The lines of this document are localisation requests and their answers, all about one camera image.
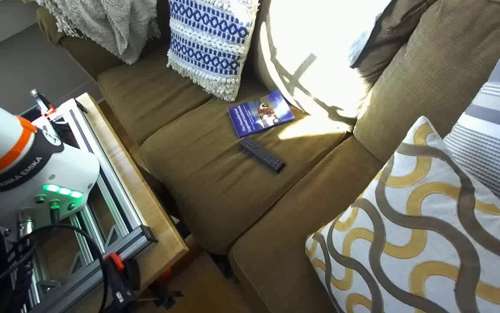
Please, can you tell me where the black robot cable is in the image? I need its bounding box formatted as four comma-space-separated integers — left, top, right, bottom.
0, 222, 109, 313

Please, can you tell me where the brown fabric sofa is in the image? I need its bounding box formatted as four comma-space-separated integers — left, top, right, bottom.
36, 0, 500, 313

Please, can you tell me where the white robot base with orange ring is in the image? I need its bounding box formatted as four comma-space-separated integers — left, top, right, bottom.
0, 107, 98, 227

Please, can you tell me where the black orange clamp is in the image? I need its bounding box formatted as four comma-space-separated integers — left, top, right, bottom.
102, 253, 182, 313

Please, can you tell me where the yellow grey wave pillow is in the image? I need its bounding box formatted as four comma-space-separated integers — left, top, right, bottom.
305, 116, 500, 313

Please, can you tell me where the aluminium frame mount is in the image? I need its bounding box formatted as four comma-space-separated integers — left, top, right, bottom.
18, 98, 156, 313

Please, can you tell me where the black remote control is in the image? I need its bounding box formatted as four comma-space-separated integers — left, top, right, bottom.
239, 137, 284, 171

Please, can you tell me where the blue book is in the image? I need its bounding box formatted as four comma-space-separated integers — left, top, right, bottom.
227, 90, 294, 137

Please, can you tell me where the cream knitted blanket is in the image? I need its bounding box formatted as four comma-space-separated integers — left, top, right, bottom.
32, 0, 161, 64

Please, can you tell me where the blue white patterned pillow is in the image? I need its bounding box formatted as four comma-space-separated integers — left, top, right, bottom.
166, 0, 260, 100

